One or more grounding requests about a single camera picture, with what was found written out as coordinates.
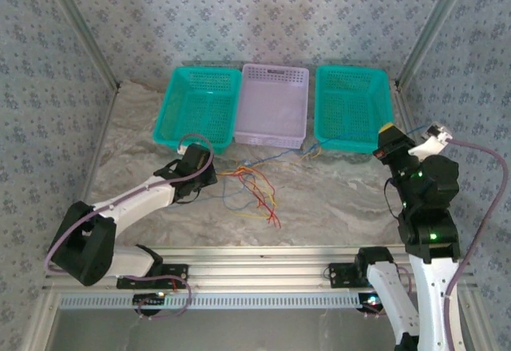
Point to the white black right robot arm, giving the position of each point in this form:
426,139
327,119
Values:
433,287

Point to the controller board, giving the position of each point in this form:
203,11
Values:
371,301
149,301

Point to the aluminium frame post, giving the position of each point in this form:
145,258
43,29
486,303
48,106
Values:
80,28
435,28

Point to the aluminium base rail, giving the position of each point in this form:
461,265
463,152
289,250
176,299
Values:
259,265

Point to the lavender plastic basket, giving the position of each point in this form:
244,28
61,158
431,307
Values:
271,107

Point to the teal plastic basket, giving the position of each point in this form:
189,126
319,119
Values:
199,103
351,103

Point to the right controller board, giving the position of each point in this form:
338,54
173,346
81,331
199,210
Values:
371,301

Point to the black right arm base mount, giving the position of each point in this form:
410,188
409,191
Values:
341,275

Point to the aluminium side rail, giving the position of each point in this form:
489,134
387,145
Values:
101,139
403,107

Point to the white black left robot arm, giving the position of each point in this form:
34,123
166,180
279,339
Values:
131,203

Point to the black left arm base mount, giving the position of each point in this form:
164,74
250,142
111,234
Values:
175,273

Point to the left controller board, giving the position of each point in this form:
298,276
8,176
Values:
149,301

